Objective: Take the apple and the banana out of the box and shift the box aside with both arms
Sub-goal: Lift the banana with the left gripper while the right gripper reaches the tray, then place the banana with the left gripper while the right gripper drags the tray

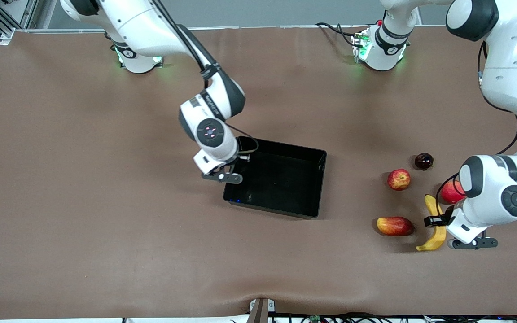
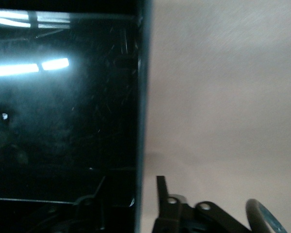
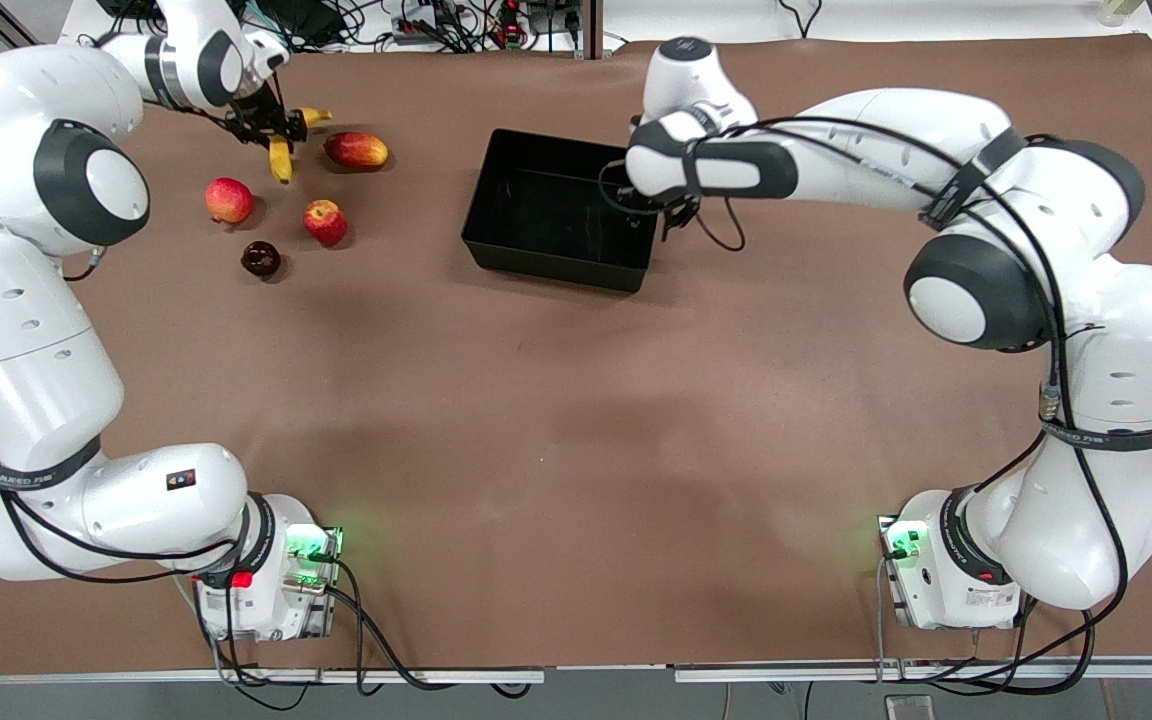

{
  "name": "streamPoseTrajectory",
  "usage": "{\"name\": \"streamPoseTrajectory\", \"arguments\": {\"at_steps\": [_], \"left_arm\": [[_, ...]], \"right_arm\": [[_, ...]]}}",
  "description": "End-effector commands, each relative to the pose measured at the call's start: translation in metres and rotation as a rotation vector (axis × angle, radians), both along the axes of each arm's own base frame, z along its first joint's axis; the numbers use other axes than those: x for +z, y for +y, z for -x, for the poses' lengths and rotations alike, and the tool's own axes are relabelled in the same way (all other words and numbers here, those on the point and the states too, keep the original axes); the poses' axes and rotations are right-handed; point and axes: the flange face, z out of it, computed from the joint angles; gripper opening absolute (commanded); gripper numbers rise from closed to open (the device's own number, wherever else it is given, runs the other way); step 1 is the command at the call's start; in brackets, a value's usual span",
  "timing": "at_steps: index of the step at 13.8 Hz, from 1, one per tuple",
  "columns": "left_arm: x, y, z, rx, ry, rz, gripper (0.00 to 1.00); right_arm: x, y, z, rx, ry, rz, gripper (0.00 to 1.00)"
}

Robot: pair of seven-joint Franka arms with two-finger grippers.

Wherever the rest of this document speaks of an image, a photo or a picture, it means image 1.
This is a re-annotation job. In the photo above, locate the yellow banana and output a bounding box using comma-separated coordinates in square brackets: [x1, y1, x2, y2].
[416, 194, 447, 252]

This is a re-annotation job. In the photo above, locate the black plastic tray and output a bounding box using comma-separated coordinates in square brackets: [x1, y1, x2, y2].
[223, 136, 328, 219]

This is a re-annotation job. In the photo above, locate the yellow-red apple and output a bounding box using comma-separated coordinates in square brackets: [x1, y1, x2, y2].
[387, 169, 412, 191]

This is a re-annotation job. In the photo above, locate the red apple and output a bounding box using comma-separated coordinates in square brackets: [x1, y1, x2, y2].
[441, 180, 466, 205]

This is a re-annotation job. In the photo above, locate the red-yellow mango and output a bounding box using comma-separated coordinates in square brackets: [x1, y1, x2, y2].
[377, 216, 415, 236]

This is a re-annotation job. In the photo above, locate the dark purple plum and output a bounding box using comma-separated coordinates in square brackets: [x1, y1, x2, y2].
[414, 153, 434, 170]

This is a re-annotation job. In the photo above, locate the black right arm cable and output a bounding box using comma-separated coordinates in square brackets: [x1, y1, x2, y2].
[151, 0, 221, 88]

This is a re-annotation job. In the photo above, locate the grey camera post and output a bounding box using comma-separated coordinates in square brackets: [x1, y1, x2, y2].
[249, 298, 276, 323]

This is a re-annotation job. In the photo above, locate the black base cable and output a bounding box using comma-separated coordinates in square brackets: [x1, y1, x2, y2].
[315, 22, 378, 40]

